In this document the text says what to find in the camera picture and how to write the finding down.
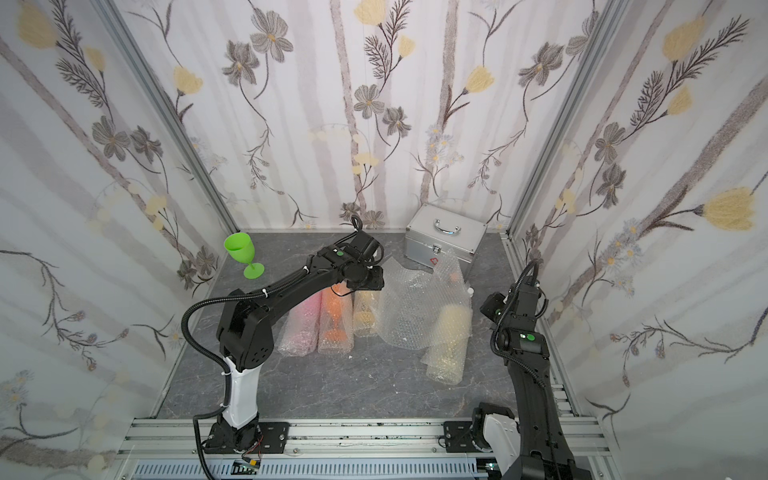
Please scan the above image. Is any silver aluminium first aid case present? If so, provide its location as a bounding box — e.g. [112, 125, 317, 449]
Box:
[405, 204, 487, 276]

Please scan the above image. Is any green plastic wine glass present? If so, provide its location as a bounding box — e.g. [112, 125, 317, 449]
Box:
[224, 232, 265, 280]

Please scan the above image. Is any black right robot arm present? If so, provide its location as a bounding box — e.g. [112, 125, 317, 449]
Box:
[481, 279, 592, 479]

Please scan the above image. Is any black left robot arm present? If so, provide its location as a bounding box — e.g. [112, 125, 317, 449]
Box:
[216, 230, 384, 430]

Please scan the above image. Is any pink glass in bubble wrap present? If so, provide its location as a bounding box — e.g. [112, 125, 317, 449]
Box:
[277, 292, 322, 357]

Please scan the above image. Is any black corrugated cable conduit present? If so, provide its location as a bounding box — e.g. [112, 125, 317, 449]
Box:
[181, 290, 283, 480]

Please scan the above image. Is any yellow glass in bubble wrap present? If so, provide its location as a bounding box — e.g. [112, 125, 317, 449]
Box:
[422, 304, 472, 385]

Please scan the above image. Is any amber glass in bubble wrap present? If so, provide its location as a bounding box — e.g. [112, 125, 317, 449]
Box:
[353, 291, 380, 337]

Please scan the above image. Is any orange glass in bubble wrap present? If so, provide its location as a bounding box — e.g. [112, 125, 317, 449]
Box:
[317, 283, 354, 354]

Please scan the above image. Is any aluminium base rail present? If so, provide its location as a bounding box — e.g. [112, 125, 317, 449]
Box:
[113, 418, 619, 480]

